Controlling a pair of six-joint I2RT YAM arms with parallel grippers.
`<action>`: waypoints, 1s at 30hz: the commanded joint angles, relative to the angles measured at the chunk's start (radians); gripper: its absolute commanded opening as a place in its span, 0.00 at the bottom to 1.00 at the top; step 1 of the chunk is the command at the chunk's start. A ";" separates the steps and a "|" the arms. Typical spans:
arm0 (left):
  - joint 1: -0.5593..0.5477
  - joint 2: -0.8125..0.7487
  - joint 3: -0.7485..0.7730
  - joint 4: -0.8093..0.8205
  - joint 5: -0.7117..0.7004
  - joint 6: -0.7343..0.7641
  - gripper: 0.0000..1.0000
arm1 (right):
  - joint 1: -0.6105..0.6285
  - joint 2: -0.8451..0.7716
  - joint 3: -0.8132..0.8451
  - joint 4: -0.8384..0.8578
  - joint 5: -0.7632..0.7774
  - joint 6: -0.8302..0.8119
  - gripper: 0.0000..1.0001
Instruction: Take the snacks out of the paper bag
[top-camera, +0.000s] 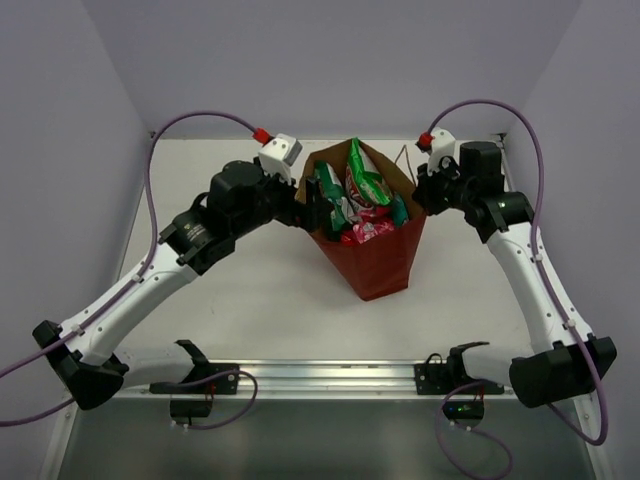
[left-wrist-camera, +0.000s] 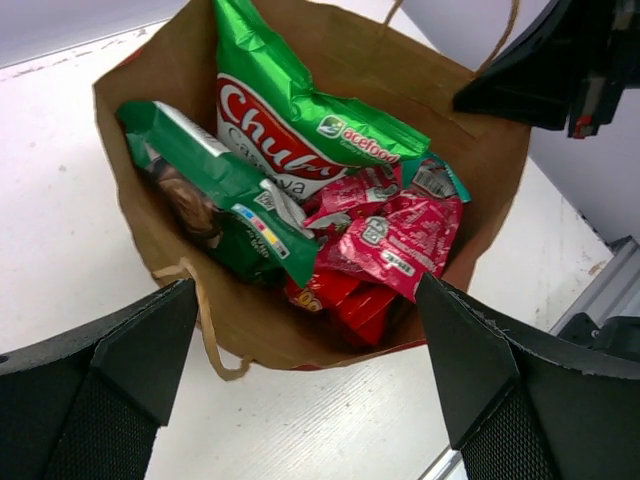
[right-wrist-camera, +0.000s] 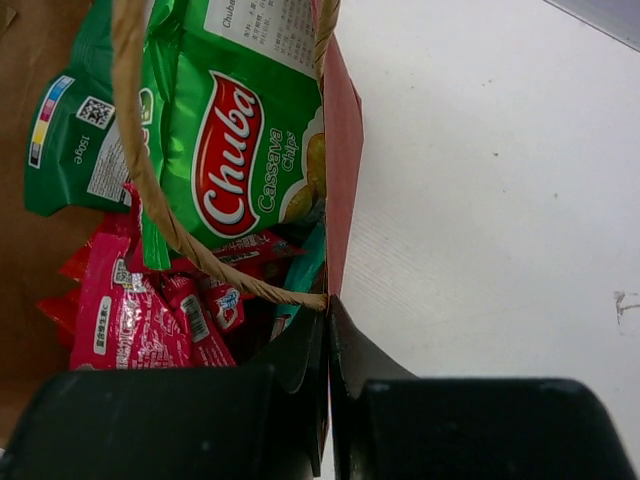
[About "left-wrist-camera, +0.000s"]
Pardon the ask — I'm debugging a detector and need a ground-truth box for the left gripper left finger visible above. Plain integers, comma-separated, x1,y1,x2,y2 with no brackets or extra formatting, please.
1,280,198,479

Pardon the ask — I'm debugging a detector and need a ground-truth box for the green Chuby cassava chips bag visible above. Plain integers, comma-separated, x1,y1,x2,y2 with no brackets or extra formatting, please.
214,1,430,202

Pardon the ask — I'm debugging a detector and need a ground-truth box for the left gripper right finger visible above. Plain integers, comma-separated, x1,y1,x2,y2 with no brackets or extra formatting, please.
416,275,639,479

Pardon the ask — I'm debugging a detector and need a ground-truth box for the red snack packet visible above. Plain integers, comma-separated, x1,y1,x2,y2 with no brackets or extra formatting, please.
284,270,398,347

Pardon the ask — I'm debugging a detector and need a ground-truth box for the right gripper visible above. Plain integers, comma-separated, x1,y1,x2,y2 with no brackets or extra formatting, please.
453,0,639,139

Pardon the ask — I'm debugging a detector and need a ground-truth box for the dark green cookie packet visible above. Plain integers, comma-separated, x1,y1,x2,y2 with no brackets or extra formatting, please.
117,101,319,286

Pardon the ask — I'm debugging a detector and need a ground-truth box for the teal snack packet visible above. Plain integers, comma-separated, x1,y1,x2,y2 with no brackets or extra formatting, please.
401,150,471,204

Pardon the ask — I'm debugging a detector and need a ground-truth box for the red brown paper bag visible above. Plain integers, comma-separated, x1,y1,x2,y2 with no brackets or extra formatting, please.
93,1,530,380

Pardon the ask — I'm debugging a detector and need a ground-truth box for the pink candy packet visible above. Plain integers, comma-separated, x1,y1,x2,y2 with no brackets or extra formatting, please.
339,191,463,301
303,166,401,231

